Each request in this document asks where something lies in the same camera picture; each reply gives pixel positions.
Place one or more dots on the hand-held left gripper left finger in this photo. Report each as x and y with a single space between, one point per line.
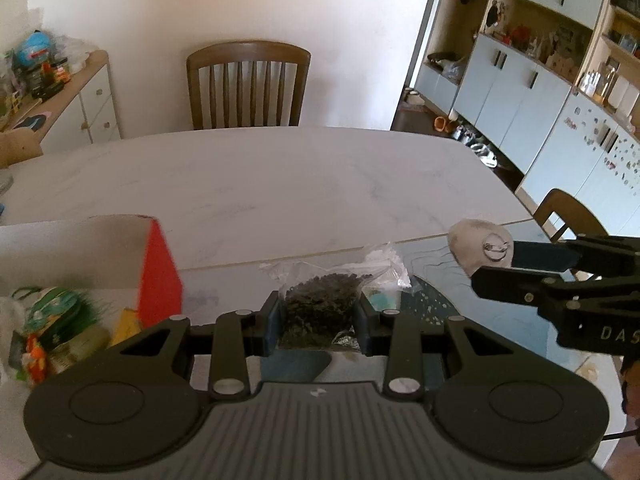
273 322

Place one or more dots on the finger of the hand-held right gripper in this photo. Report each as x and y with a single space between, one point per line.
515 287
545 256

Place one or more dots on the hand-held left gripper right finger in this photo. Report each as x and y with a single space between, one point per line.
361 324

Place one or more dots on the plastic bag of dark beads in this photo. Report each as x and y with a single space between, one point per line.
317 310

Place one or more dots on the red and white cardboard box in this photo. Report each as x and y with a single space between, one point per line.
155 270

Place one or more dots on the yellow small carton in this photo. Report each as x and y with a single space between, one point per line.
127 327

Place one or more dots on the green round pouch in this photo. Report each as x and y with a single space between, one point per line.
55 307

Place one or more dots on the small orange toy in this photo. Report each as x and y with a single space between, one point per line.
36 360

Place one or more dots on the person's right hand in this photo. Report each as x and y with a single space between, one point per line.
631 385

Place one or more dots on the brown wooden curved chair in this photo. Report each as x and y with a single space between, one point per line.
567 212

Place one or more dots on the grey sneakers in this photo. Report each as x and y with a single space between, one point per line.
477 147

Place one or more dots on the orange slippers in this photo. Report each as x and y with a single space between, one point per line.
445 124

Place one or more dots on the pale green object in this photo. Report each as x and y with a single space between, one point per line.
80 347

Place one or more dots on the brown wooden slatted chair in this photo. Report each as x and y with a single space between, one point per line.
248 85

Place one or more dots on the white plastic bag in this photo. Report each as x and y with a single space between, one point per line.
10 340

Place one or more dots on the white wooden sideboard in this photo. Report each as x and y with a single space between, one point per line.
85 105

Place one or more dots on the brown cardboard box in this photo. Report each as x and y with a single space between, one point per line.
20 149

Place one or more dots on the orange lidded jar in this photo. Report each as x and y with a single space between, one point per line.
60 71

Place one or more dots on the blue globe toy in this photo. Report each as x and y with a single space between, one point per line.
34 50

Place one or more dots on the pale blue wall cabinet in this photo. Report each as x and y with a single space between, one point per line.
540 85

